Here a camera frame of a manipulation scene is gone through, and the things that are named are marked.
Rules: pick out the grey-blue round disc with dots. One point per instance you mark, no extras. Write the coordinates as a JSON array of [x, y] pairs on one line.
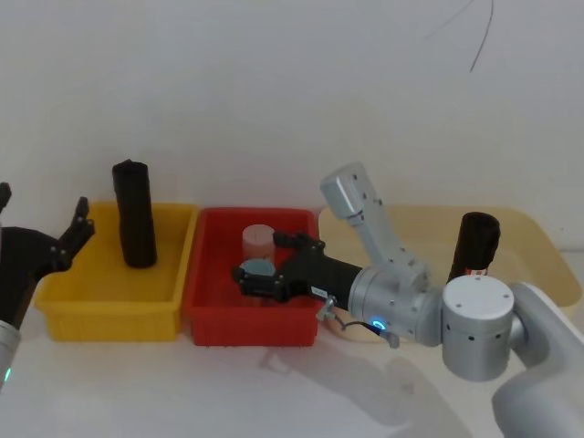
[[258, 267]]

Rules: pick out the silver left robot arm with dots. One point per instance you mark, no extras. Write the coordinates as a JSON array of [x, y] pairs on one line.
[[7, 351]]

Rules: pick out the pale pink plastic cylinder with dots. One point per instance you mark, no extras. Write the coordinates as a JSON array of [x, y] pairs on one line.
[[257, 242]]

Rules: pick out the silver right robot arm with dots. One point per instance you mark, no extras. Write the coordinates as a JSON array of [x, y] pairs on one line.
[[474, 328]]

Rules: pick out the yellow plastic bin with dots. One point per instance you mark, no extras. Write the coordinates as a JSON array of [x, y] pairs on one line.
[[105, 292]]

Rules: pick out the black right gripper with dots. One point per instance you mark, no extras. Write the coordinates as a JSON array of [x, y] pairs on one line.
[[319, 276]]

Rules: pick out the plain black cylinder roll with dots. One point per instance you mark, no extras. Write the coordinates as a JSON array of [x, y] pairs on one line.
[[134, 214]]

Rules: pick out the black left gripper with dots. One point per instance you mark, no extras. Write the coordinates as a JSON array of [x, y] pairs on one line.
[[23, 260]]

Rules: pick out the red plastic bin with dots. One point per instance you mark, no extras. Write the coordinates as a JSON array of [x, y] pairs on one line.
[[219, 315]]

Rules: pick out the black cylinder roll with label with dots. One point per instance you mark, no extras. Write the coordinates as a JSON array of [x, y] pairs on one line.
[[474, 242]]

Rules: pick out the cream plastic tray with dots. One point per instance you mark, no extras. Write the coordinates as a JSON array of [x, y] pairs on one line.
[[420, 228]]

